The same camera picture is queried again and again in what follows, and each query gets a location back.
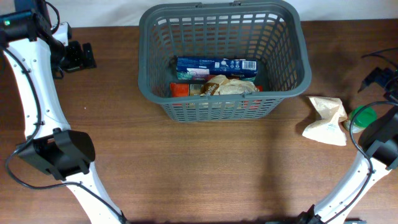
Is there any orange spaghetti packet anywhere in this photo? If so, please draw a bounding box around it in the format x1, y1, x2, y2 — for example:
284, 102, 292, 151
170, 83, 263, 98

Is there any green lid jar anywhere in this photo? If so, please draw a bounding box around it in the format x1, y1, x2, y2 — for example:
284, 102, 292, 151
343, 106, 377, 133

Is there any blue carton box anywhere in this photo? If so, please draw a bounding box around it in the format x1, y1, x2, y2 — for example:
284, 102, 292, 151
176, 57, 259, 82

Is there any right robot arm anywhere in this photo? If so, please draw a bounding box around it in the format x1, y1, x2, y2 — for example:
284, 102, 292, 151
294, 67, 397, 223

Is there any grey plastic basket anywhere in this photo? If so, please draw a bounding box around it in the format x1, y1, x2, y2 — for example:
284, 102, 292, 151
138, 1, 312, 122

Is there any brown snack bag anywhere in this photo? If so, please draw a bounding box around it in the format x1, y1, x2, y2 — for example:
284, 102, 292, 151
200, 75, 260, 96

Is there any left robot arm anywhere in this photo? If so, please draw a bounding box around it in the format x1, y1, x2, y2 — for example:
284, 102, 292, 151
1, 0, 127, 223

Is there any beige paper bag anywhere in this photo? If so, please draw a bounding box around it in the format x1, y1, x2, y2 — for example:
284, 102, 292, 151
302, 96, 348, 146

